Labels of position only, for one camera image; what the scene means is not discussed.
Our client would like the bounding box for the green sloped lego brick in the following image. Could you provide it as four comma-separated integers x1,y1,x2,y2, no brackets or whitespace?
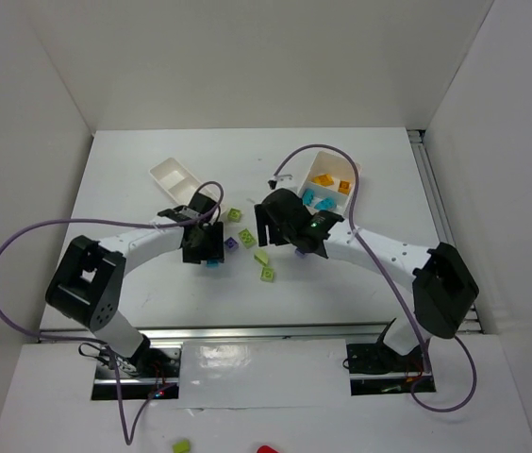
254,249,270,266

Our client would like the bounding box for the green square lego brick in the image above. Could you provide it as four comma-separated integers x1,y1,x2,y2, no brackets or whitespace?
227,208,242,223

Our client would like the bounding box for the purple square lego brick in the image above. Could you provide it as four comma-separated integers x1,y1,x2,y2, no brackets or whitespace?
224,237,239,252

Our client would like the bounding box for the green long lego brick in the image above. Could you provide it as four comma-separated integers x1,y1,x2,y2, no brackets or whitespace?
238,228,258,248

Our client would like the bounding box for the teal long lego brick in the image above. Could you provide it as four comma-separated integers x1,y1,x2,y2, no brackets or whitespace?
301,188,315,207

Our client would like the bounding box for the green lego brick front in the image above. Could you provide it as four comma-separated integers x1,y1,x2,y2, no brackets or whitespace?
260,266,275,282

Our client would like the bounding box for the orange sloped lego brick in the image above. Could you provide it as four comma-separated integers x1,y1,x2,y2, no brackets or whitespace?
311,174,334,187

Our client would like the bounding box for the teal rounded lego brick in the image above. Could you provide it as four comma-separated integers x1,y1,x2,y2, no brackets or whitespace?
314,197,337,211

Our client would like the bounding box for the orange square lego brick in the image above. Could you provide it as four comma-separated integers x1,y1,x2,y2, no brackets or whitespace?
338,180,351,195

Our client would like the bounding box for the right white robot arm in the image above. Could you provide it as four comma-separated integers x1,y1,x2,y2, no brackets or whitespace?
255,189,479,356

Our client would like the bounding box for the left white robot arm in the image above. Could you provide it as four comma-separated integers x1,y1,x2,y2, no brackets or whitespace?
45,193,224,373

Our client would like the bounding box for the large white divided tray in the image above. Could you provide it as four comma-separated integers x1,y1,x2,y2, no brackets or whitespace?
299,149,361,216

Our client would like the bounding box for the small white divided tray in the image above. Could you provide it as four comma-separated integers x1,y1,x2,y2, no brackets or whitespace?
148,158,204,205

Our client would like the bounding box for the green lego outside workspace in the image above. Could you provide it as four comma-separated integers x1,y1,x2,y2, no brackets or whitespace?
172,439,191,453

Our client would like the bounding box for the red object bottom edge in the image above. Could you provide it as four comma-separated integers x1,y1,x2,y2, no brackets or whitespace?
257,445,278,453

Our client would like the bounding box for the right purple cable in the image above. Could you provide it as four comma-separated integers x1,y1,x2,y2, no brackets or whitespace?
273,143,479,414

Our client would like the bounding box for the aluminium rail front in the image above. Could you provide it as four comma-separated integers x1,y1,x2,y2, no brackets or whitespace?
39,322,418,342

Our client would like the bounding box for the aluminium rail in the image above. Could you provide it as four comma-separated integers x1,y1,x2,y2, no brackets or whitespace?
39,322,418,342
407,129,484,334

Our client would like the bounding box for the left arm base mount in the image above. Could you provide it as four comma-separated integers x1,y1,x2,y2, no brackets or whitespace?
77,343,182,401

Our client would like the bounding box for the aluminium rail right side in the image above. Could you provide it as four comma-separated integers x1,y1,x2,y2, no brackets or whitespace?
407,129,484,334

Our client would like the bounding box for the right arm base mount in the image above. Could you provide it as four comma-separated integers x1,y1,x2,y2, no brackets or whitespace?
342,342,436,396

